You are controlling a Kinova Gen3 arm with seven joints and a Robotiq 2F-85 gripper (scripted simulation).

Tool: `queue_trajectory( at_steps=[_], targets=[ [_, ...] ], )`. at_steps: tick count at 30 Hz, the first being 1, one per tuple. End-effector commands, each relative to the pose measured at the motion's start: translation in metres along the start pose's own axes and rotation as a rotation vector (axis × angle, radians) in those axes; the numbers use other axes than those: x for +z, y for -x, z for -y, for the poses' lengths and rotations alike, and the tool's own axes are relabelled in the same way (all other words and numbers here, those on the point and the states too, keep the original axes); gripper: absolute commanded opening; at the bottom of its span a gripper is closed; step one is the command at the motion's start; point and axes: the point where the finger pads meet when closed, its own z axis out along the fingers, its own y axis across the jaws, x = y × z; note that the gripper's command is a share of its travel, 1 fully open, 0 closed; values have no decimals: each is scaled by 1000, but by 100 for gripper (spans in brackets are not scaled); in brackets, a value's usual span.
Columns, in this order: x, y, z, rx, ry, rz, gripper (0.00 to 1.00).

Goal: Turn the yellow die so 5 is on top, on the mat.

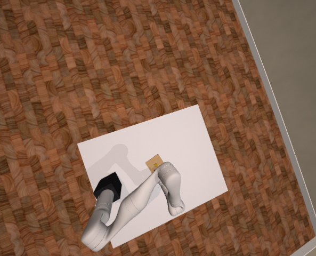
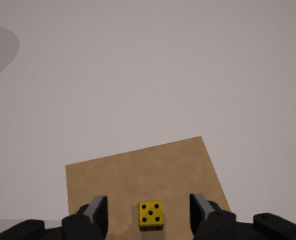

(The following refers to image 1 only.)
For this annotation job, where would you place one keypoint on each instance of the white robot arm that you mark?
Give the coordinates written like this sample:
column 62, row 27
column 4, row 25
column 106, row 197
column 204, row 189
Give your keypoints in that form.
column 96, row 235

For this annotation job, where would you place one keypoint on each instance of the tan square mat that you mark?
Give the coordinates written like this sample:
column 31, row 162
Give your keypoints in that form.
column 155, row 160

